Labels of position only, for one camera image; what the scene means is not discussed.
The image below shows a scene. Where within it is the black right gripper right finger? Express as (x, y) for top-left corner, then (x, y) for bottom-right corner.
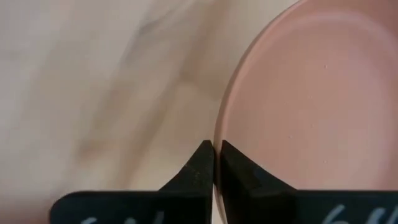
(214, 139), (398, 224)

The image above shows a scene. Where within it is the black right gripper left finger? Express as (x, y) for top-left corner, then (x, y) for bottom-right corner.
(49, 139), (215, 224)

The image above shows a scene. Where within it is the pink plate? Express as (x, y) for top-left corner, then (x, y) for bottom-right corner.
(213, 0), (398, 224)

